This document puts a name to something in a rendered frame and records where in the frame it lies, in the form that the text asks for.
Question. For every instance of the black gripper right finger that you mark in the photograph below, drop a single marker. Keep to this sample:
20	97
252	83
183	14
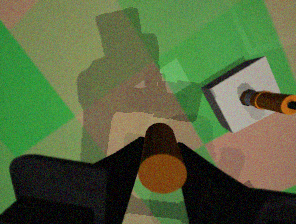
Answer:
213	197

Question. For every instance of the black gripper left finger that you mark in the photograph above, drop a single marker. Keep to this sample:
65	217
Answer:
104	186

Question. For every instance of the grey square block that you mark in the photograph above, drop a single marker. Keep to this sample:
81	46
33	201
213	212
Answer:
225	92

